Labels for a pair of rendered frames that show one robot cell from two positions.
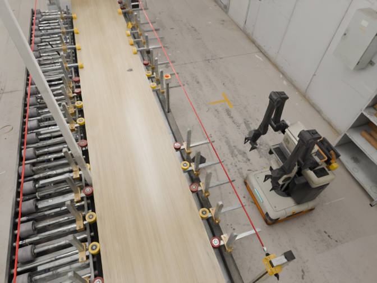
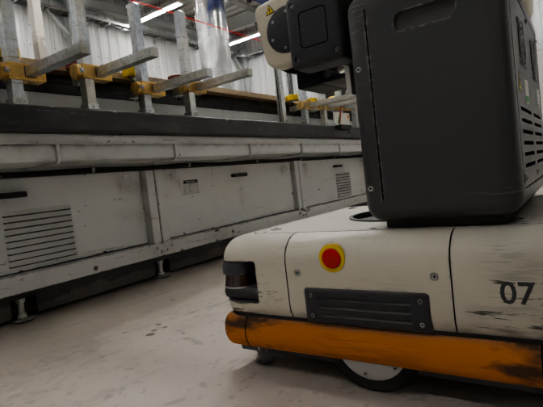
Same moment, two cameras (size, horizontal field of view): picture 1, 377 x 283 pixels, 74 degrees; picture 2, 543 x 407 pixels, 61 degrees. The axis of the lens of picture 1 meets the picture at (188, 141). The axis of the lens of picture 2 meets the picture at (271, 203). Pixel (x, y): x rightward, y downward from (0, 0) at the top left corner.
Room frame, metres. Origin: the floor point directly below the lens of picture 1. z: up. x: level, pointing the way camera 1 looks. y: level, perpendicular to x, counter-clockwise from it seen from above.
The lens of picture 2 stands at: (0.72, -1.86, 0.39)
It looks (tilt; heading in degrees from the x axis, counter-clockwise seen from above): 3 degrees down; 57
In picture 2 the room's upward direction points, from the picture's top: 7 degrees counter-clockwise
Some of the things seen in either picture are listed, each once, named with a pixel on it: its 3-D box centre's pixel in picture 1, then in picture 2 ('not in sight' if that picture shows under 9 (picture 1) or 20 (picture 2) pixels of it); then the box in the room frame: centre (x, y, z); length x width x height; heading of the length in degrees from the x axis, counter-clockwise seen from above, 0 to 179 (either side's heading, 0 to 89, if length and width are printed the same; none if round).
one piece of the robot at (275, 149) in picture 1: (283, 157); not in sight; (1.43, -0.90, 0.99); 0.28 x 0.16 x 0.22; 22
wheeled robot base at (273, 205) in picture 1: (280, 191); (417, 265); (1.54, -1.17, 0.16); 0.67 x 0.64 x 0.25; 112
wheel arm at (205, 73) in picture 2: (203, 165); (168, 85); (1.41, -0.17, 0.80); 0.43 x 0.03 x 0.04; 112
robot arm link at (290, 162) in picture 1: (295, 154); not in sight; (1.17, -0.82, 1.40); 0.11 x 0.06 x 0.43; 23
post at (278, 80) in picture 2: (168, 97); (278, 83); (2.25, 0.28, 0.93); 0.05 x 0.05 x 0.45; 22
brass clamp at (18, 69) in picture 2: (214, 215); (20, 73); (0.89, -0.27, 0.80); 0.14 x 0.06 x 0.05; 22
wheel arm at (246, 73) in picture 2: (194, 145); (210, 83); (1.64, -0.07, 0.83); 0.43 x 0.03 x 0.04; 112
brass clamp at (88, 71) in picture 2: (204, 189); (90, 73); (1.12, -0.18, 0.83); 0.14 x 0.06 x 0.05; 22
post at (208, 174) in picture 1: (206, 186); (81, 41); (1.10, -0.19, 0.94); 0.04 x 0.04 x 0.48; 22
